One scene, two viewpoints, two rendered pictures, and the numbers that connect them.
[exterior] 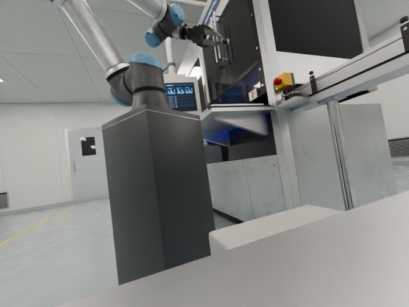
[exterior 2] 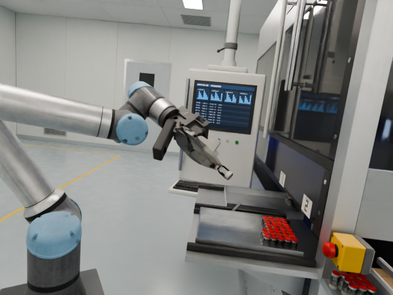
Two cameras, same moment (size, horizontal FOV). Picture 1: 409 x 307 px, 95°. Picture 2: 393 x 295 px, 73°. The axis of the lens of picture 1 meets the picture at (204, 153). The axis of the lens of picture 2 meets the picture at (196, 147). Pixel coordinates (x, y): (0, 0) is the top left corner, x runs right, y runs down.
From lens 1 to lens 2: 0.86 m
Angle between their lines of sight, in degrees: 27
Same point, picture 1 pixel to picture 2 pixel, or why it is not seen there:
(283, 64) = (376, 198)
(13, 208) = (69, 138)
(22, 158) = (81, 86)
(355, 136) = not seen: outside the picture
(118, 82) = not seen: hidden behind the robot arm
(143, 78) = (31, 274)
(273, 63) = (348, 195)
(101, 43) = (10, 182)
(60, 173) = not seen: hidden behind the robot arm
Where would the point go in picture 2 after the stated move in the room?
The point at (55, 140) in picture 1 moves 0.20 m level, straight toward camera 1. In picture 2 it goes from (113, 71) to (113, 70)
